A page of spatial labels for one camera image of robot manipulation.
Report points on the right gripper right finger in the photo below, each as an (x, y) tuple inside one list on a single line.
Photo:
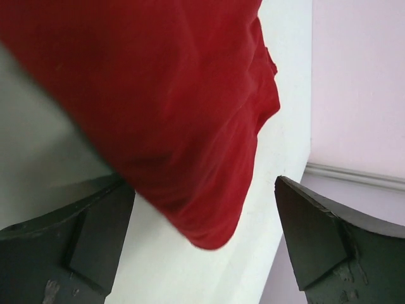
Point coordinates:
[(338, 254)]

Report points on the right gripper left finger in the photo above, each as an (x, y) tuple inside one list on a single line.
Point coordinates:
[(70, 255)]

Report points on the red t shirt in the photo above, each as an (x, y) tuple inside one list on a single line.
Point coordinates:
[(172, 94)]

